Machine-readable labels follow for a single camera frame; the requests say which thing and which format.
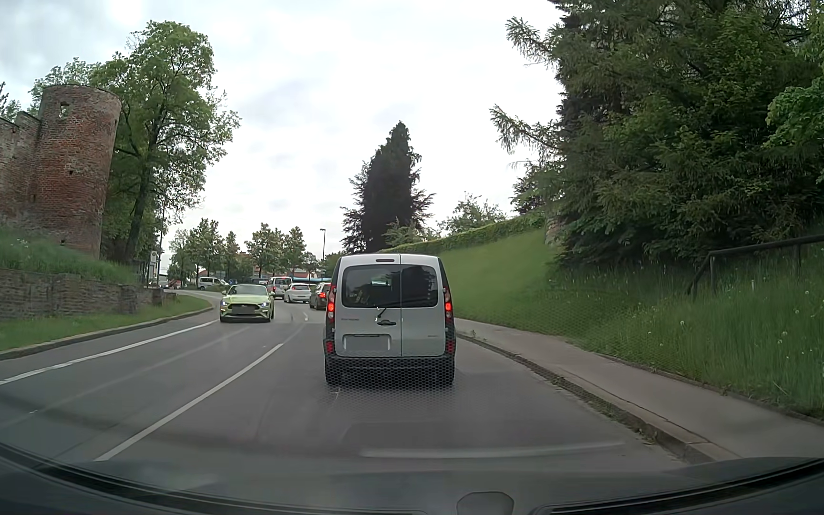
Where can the silver van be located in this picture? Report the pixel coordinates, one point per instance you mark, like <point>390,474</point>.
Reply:
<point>388,322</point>

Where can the lamp post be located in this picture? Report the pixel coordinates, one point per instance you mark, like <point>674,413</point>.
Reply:
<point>323,243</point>

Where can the large conifer tree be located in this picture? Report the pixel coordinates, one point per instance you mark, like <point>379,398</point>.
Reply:
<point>655,129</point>

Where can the trimmed green hedge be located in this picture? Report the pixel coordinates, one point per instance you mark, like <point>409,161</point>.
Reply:
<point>469,234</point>

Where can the road markings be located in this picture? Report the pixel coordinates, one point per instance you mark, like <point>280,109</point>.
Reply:
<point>190,405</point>

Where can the grass slope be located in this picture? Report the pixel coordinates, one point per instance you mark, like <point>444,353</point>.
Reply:
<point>18,250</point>

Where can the low brick retaining wall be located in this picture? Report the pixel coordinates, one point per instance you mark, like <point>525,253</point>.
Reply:
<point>33,292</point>

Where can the dark car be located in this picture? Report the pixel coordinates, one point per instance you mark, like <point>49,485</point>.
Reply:
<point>320,296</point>

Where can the white car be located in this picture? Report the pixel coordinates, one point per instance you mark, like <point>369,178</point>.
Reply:
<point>298,292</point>

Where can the dark tall conifer tree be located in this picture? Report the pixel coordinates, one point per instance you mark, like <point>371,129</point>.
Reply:
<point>387,193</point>

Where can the car's own bonnet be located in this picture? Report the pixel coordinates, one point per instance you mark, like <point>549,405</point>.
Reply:
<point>412,486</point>

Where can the red brick tower wall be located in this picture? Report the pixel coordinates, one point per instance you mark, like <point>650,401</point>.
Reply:
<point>61,164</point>

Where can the white van with red stripe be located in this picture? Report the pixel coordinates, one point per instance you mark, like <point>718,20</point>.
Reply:
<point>280,285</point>

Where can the road sign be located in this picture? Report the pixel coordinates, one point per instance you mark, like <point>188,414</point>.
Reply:
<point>153,266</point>

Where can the grass bank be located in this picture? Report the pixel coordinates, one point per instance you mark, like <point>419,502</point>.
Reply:
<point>669,322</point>

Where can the grey asphalt road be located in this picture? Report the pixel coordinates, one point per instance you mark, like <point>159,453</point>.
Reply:
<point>269,422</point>

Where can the dark metal railing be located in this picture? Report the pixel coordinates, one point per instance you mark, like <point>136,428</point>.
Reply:
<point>769,247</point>

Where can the grass verge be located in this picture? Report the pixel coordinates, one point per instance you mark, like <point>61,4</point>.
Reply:
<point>40,329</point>

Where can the large leafy tree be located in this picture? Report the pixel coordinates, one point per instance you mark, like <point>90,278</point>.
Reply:
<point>161,121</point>

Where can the row of trees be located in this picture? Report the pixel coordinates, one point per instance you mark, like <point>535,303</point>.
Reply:
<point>240,250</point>

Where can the light green sports car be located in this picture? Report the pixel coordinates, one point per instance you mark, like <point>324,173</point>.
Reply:
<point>247,302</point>

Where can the grey paved pavement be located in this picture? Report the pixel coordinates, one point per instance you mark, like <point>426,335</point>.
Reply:
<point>641,400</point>

